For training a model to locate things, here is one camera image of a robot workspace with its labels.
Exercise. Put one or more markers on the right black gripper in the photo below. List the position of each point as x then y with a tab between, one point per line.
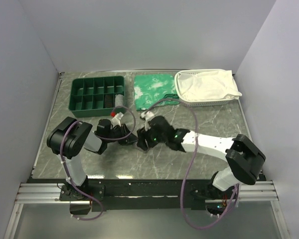
142	135

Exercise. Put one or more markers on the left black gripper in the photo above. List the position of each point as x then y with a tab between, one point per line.
129	138

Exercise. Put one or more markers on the green compartment organizer tray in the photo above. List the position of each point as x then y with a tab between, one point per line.
87	95

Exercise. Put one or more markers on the green white patterned underwear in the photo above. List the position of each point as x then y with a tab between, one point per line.
148	89

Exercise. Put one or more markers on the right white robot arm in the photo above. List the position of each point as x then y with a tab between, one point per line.
245	160

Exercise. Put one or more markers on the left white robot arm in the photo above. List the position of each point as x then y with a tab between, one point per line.
71	136

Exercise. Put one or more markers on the rolled black underwear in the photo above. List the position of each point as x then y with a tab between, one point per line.
108	101

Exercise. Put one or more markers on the rolled grey striped underwear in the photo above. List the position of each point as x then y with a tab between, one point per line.
119	100

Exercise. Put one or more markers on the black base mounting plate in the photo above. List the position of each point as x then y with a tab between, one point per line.
116	194

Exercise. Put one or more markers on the white cloth in basket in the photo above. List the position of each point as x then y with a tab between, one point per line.
209	84

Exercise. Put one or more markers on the white plastic basket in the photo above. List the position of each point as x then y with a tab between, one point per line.
204	100

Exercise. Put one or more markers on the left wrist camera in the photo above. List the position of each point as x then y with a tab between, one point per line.
118	117

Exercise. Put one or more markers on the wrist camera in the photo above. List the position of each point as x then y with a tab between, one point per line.
147	117
118	117

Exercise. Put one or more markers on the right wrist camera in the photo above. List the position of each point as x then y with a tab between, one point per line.
147	117

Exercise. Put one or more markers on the aluminium frame rail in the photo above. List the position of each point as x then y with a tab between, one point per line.
38	193

